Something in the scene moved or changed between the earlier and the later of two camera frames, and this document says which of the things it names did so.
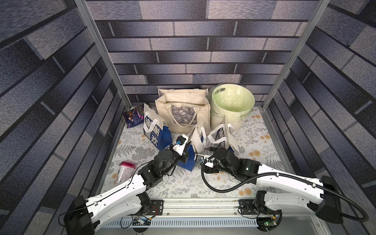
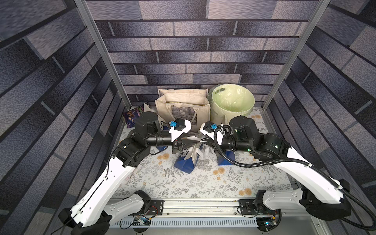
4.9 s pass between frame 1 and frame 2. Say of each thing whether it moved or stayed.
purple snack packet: stayed
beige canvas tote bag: stayed
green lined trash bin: stayed
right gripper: moved
